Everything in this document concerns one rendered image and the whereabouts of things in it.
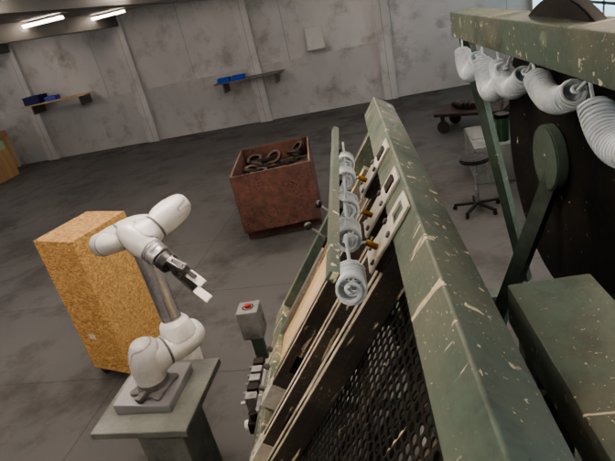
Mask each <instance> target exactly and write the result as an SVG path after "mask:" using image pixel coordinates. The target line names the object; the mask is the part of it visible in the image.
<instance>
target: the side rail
mask: <svg viewBox="0 0 615 461"><path fill-rule="evenodd" d="M372 160H374V156H373V152H372V145H371V141H370V136H369V133H367V134H366V136H365V138H364V140H363V142H362V144H361V147H360V149H359V152H358V154H357V155H356V157H355V159H354V163H355V167H354V171H355V174H356V177H357V176H358V175H359V174H360V173H361V170H362V168H363V166H367V167H369V168H370V167H371V161H372ZM328 217H329V213H328V214H327V216H326V218H325V219H324V221H323V223H322V225H321V227H320V229H319V231H318V232H320V233H321V234H322V235H327V233H328ZM322 239H323V237H321V236H320V235H318V234H317V236H316V238H315V240H314V241H313V243H312V245H311V247H310V249H309V251H308V253H307V256H306V258H305V260H304V262H303V263H302V265H301V267H300V269H299V271H298V273H297V276H296V278H295V280H294V282H293V283H292V285H291V287H290V289H289V291H288V293H287V295H286V298H285V302H284V306H288V307H292V305H293V304H294V302H295V300H296V298H297V295H298V293H299V291H300V289H301V288H302V286H303V284H304V282H305V281H306V279H307V277H308V274H309V272H310V270H311V268H312V266H313V264H314V262H315V261H316V259H317V257H318V254H319V252H320V250H321V248H322V242H323V240H322Z"/></svg>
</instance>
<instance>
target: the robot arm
mask: <svg viewBox="0 0 615 461"><path fill-rule="evenodd" d="M190 212H191V205H190V202H189V201H188V200H187V199H186V198H185V197H184V196H183V195H179V194H176V195H172V196H170V197H168V198H166V199H163V200H162V201H160V202H159V203H158V204H157V205H155V206H154V207H153V208H152V209H151V210H150V212H149V214H138V215H134V216H131V217H128V218H126V219H123V220H119V221H117V222H116V223H115V224H113V225H111V226H109V227H107V228H105V229H103V230H101V231H100V232H99V233H96V234H94V235H93V236H92V237H91V238H90V241H89V247H90V249H91V251H92V253H94V254H95V255H97V256H103V257H104V256H109V255H111V254H114V253H118V252H122V251H124V250H127V251H128V252H129V253H130V254H131V255H133V256H134V257H135V261H136V263H137V265H138V268H139V270H140V272H141V274H142V276H143V278H144V281H145V283H146V287H147V289H148V291H149V294H150V295H151V297H152V300H153V302H154V304H155V307H156V310H157V312H158V314H159V316H160V319H161V323H160V326H159V331H160V337H158V338H152V337H141V338H137V339H136V340H134V341H133V342H132V343H131V345H130V346H129V349H128V354H127V358H128V365H129V368H130V371H131V373H132V375H133V378H134V380H135V382H136V385H137V386H136V387H135V388H134V389H133V390H131V391H130V395H131V396H132V397H134V396H137V398H136V400H135V401H136V402H137V403H141V402H143V401H144V400H145V399H146V398H147V399H152V400H155V401H156V402H158V401H160V400H161V399H162V397H163V395H164V393H165V392H166V391H167V389H168V388H169V387H170V386H171V384H172V383H173V382H174V381H175V380H176V379H177V378H178V373H176V372H175V373H171V372H167V370H168V369H169V368H170V367H171V365H172V364H174V363H175V362H177V361H179V360H181V359H184V358H185V357H187V355H189V354H190V353H192V352H193V351H194V350H196V349H197V348H198V347H199V346H200V344H201V343H202V342H203V340H204V338H205V329H204V327H203V325H202V324H201V323H200V322H199V321H198V320H197V319H194V318H189V317H188V316H187V315H186V314H183V313H180V311H179V308H178V305H177V302H176V300H175V297H174V296H173V293H172V291H171V289H170V286H169V284H168V281H167V278H166V275H165V273H167V272H169V271H171V272H172V274H173V275H174V277H176V278H177V279H178V280H179V281H180V282H181V283H183V284H184V285H185V286H186V287H187V288H188V289H189V290H190V291H191V292H192V293H193V294H196V295H197V296H199V297H200V298H201V299H202V300H204V301H205V302H206V303H208V302H209V301H210V300H211V299H212V295H210V294H209V293H208V292H206V291H205V290H204V289H202V288H201V287H202V286H203V285H204V284H205V283H206V282H207V281H206V280H205V279H204V278H202V277H201V276H200V275H198V274H197V273H195V272H194V271H193V270H190V268H189V267H188V265H187V264H186V263H184V262H182V261H180V260H178V257H177V255H176V254H174V253H173V252H171V251H170V249H169V248H168V247H167V246H166V245H165V244H164V243H163V242H162V240H163V239H164V238H165V237H166V236H167V235H168V234H169V233H171V232H172V231H174V230H175V229H176V228H177V227H178V226H179V225H180V224H181V223H182V222H183V221H184V220H185V219H186V218H187V217H188V215H189V214H190ZM193 288H194V289H193Z"/></svg>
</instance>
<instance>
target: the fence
mask: <svg viewBox="0 0 615 461"><path fill-rule="evenodd" d="M369 169H370V168H369V167H367V166H363V171H362V173H361V176H363V177H365V176H366V174H367V172H368V171H369ZM360 183H361V181H360V180H358V179H357V180H356V186H355V188H354V190H353V191H352V193H353V194H355V195H356V196H357V197H358V200H359V198H360V196H361V194H360V186H361V185H360ZM326 253H327V244H326V245H325V247H324V248H321V250H320V252H319V254H318V257H317V259H316V261H315V262H314V264H313V266H312V268H311V270H310V272H309V274H308V276H307V279H306V281H305V282H304V284H303V286H302V288H301V289H300V291H299V293H298V295H297V298H296V300H295V302H294V304H293V305H292V307H291V309H290V311H289V313H288V315H287V317H286V320H285V322H284V324H283V325H282V328H281V333H283V334H285V333H286V330H287V328H288V326H289V324H290V322H291V321H292V319H293V317H294V315H295V313H296V311H297V309H298V307H299V305H300V303H301V301H302V299H303V297H304V295H305V294H306V292H307V290H308V288H309V286H310V284H311V282H312V280H313V278H314V276H315V274H316V272H317V270H318V268H319V267H320V265H321V263H322V261H323V259H324V257H325V255H326Z"/></svg>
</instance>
